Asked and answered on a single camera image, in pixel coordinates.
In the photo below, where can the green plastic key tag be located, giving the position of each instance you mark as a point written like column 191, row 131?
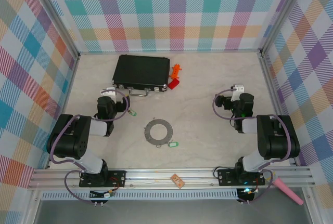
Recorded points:
column 171, row 144
column 133, row 112

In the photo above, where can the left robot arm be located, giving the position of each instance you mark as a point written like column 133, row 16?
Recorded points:
column 67, row 138

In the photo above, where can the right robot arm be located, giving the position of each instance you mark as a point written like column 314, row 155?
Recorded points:
column 278, row 135

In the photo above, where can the black ribbed carry case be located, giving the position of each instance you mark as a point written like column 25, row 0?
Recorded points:
column 141, row 72

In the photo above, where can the red plastic block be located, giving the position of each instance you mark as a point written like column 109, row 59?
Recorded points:
column 173, row 84

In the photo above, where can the orange spiky plastic toy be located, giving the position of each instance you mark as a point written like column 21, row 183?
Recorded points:
column 176, row 72

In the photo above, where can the small connector board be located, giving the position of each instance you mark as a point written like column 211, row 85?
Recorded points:
column 108, row 195
column 247, row 194

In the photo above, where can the pink cylinder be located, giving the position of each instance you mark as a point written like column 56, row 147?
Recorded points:
column 288, row 192

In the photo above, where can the small wooden mousetrap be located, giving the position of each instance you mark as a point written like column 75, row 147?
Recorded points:
column 177, row 180

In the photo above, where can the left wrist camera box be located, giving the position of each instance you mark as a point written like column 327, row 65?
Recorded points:
column 109, row 91

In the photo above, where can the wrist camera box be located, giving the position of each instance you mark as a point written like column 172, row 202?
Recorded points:
column 238, row 90
column 109, row 91

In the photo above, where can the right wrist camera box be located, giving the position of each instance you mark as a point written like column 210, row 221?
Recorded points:
column 238, row 90

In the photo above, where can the aluminium frame side bar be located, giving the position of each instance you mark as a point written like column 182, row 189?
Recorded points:
column 63, row 109
column 278, row 109

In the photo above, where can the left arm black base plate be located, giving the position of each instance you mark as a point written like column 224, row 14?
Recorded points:
column 117, row 177

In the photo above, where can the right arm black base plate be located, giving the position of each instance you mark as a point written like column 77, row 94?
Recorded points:
column 226, row 177

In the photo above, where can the aluminium frame back bar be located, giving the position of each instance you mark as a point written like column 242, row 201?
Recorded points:
column 169, row 51

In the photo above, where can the aluminium mounting rail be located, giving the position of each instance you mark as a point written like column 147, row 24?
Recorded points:
column 156, row 176

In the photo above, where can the aluminium frame post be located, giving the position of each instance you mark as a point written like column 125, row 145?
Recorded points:
column 282, row 13
column 56, row 16

